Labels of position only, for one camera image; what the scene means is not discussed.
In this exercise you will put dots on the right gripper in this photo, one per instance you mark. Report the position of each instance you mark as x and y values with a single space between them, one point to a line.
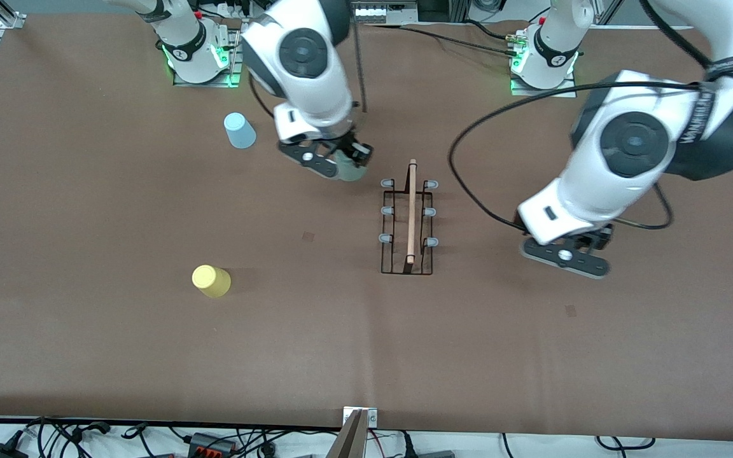
343 144

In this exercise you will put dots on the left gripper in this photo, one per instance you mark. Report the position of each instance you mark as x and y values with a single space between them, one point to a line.
596 238

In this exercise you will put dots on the green plastic cup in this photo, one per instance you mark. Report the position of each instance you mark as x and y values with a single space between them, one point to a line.
349 170

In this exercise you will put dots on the yellow plastic cup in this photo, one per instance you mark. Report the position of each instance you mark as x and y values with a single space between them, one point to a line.
211 281

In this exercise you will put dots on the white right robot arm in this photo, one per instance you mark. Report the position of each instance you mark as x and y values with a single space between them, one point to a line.
303 57

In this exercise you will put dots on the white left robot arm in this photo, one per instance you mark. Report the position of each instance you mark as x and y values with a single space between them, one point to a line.
634 143

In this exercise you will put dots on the light blue plastic cup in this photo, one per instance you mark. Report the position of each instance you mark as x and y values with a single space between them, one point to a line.
239 130

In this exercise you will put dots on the grey connector box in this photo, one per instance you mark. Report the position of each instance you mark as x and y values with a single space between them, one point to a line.
384 13

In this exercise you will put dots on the white power strip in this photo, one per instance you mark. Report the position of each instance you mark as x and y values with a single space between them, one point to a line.
233 9

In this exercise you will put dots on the grey flat box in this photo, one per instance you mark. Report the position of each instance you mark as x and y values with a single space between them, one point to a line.
435 454

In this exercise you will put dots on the aluminium profile beam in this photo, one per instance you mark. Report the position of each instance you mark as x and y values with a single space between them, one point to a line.
350 442

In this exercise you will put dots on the black orange connector block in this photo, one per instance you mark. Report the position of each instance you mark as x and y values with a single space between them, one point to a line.
210 443

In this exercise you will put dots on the black power adapter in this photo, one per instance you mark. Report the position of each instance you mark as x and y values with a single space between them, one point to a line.
0 451

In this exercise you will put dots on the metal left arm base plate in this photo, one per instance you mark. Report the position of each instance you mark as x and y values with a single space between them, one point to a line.
564 92

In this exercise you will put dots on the metal corner bracket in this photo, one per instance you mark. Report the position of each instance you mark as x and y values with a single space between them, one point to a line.
373 418

